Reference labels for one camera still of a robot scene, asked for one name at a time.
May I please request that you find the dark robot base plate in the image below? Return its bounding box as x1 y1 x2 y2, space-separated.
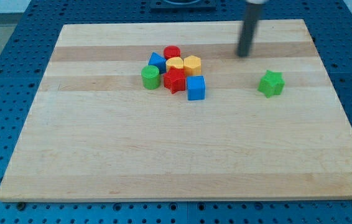
150 0 216 11

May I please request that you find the wooden board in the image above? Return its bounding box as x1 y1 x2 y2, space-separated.
0 19 352 202

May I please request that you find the yellow heart block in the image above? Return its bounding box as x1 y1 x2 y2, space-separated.
165 57 184 72

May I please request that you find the red cylinder block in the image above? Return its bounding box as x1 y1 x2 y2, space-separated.
163 45 181 60

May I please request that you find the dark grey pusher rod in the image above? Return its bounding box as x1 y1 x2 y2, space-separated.
236 1 264 57

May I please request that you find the blue cube block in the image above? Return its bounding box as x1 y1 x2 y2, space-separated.
187 75 206 101

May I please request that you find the green cylinder block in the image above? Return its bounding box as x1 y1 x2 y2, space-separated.
141 65 160 90

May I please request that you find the green star block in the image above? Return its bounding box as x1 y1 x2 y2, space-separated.
257 70 285 98

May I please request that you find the red star block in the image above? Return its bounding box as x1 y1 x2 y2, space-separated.
164 68 186 94

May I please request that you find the yellow hexagon block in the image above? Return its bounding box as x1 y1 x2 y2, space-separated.
183 55 201 77

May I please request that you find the blue triangle block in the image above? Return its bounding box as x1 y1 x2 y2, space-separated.
148 52 167 74

